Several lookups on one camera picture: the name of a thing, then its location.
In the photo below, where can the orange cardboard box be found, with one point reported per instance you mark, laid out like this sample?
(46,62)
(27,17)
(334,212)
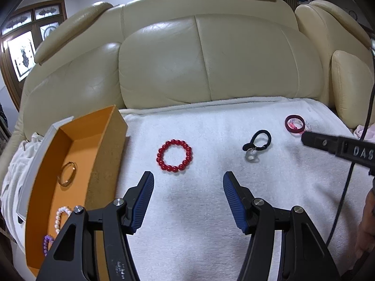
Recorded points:
(85,152)

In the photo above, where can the person's right forearm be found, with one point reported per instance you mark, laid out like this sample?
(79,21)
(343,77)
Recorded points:
(367,225)

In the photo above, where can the metal cuff bangle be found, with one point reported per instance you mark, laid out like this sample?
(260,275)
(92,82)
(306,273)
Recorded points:
(65,184)

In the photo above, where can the white box lid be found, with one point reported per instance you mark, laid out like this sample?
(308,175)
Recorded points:
(32,175)

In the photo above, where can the pink cloth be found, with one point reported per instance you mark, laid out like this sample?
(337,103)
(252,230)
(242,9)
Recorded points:
(366,131)

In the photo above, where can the beige leather sofa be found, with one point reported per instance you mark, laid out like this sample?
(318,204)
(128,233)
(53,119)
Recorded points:
(205,64)

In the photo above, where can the rumpled white blanket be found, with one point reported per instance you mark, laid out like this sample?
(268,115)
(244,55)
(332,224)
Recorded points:
(17,158)

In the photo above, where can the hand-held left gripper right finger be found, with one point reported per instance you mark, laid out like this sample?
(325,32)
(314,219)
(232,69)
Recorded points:
(234,202)

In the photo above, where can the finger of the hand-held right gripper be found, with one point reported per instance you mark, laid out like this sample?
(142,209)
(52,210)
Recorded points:
(319,142)

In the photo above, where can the wooden stained glass door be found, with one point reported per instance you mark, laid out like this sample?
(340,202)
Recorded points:
(38,25)

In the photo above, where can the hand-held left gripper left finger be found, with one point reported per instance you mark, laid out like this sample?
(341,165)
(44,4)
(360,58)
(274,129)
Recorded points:
(143,199)

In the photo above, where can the white terry towel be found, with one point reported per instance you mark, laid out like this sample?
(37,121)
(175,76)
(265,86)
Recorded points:
(293,175)

